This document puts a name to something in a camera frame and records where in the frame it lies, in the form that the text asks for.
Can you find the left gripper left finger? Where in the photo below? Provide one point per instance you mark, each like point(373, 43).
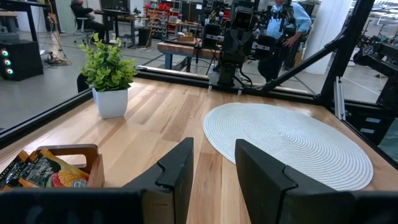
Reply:
point(174, 180)

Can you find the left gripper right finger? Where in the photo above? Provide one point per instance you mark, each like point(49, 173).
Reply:
point(264, 186)

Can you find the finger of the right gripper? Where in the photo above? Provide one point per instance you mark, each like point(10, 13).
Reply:
point(212, 35)
point(265, 46)

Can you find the mango black tea packet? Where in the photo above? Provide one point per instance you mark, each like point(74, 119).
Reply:
point(53, 174)
point(9, 174)

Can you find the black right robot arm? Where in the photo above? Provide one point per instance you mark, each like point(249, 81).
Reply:
point(231, 74)

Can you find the wooden tea organizer box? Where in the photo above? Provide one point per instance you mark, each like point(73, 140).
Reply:
point(93, 161)

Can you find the small cardboard box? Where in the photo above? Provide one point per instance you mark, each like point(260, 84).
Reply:
point(185, 38)

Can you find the wooden workbench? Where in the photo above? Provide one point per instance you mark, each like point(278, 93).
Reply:
point(186, 49)

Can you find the person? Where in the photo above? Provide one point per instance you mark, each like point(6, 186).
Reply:
point(295, 21)
point(82, 12)

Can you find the white round woven placemat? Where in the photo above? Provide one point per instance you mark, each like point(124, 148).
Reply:
point(286, 140)

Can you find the shelf with red bins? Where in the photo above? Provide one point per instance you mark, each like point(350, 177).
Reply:
point(160, 15)

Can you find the white building column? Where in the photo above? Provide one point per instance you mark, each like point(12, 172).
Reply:
point(326, 31)

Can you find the black floor bin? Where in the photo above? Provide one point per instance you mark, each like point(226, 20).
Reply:
point(144, 35)

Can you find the black desk with monitors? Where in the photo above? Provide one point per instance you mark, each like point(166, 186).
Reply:
point(118, 12)

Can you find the green plant in white pot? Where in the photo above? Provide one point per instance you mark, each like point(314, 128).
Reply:
point(107, 71)

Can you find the black neighbouring robot rig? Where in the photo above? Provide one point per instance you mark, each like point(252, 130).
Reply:
point(382, 62)

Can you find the white office chair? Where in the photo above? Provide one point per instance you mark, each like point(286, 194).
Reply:
point(83, 31)

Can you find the black PC tower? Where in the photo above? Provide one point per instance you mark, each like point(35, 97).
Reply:
point(18, 59)

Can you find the black office desk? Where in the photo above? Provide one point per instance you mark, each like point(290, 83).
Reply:
point(18, 6)

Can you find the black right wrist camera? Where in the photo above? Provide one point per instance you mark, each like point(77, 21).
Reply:
point(243, 18)

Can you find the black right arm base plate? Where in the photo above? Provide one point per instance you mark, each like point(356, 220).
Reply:
point(233, 89)

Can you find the white metal bracket bar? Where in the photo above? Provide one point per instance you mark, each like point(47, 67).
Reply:
point(339, 96)

